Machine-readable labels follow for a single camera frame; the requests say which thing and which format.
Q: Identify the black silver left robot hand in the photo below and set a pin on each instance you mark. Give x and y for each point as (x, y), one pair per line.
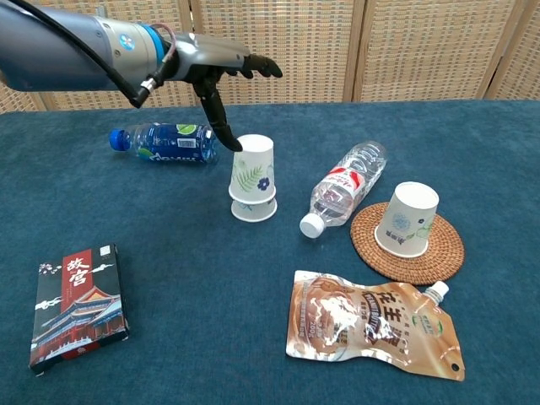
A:
(202, 55)

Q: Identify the white floral paper cup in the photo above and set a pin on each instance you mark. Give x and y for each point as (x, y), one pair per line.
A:
(407, 219)
(253, 169)
(253, 211)

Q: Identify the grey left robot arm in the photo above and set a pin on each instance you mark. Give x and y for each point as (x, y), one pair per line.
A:
(50, 55)

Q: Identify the clear red label water bottle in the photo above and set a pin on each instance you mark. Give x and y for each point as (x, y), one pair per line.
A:
(341, 190)

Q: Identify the blue label plastic bottle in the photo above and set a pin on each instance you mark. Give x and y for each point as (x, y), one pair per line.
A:
(169, 143)

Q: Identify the woven bamboo screen panel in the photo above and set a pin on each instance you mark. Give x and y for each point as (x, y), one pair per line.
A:
(434, 46)
(105, 99)
(12, 101)
(304, 42)
(523, 63)

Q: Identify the blue carpet table cloth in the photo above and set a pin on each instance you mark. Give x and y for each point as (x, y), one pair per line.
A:
(211, 274)

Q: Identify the dark palace print card box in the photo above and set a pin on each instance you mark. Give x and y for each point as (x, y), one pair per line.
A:
(78, 312)

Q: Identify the brown peanut butter spout pouch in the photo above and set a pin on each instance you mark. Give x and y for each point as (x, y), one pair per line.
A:
(363, 325)

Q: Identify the round woven rattan coaster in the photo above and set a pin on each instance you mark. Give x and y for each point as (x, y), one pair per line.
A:
(447, 253)

